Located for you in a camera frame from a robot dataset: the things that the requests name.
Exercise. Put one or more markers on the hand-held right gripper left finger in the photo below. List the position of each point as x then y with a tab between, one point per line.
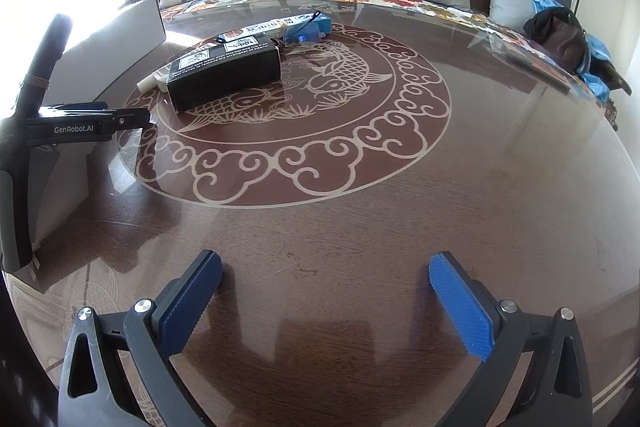
187	302

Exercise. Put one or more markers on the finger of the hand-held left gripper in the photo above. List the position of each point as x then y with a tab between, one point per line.
130	121
90	106

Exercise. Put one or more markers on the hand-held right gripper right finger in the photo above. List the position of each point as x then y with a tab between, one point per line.
457	307

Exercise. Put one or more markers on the white tube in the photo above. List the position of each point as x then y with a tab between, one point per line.
150	80

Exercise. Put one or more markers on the white cardboard box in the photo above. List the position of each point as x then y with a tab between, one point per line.
115	57

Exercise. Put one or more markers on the black box with white labels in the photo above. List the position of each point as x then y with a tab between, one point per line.
225	72

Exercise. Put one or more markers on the blue and white carton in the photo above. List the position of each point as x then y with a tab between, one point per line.
265	28

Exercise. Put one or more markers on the small blue box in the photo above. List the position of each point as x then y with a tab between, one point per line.
312	29

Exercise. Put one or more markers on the brown patterned wooden desk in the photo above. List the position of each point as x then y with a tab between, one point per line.
350	232

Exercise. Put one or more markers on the dark wooden sofa armrest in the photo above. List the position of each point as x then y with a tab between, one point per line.
617	79

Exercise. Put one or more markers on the brown handbag with clothes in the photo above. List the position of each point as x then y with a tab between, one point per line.
597	49

